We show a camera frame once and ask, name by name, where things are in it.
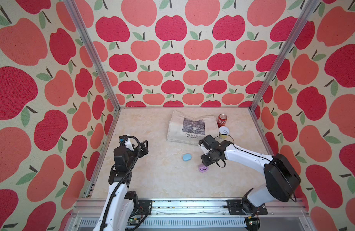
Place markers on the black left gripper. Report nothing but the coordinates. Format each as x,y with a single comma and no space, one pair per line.
143,147

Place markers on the yellow can white lid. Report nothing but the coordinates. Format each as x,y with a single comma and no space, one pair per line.
224,132

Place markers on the right aluminium frame post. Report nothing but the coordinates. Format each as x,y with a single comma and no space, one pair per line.
305,14

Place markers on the blue earbud charging case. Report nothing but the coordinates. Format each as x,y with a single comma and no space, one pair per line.
186,157

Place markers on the left aluminium frame post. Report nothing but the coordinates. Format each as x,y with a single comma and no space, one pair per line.
92,51

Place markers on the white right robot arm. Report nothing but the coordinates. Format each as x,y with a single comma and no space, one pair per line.
281,179

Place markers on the red cola can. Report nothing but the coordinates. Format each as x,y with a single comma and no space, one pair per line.
221,120

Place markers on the aluminium frame post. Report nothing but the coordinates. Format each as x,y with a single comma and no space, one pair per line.
305,14
92,51

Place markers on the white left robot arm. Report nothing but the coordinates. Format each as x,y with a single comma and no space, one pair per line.
122,210

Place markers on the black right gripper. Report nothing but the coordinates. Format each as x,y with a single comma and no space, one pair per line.
205,157

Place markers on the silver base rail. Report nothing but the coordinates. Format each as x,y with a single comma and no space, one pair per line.
198,214

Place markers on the purple earbud charging case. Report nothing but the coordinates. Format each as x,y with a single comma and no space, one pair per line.
202,168

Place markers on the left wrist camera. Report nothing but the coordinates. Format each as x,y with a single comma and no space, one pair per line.
125,141

